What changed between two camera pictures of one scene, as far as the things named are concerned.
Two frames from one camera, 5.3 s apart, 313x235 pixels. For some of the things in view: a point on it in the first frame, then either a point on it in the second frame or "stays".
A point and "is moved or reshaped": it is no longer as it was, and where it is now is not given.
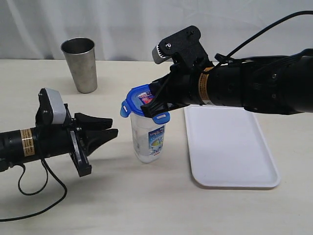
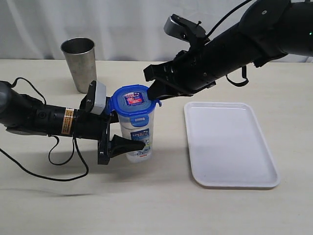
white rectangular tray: x=227 y=148 stays
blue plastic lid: x=137 y=97 is moved or reshaped
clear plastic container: x=148 y=138 is moved or reshaped
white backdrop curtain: x=127 y=30 stays
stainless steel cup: x=80 y=54 stays
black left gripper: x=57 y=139 -> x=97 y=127
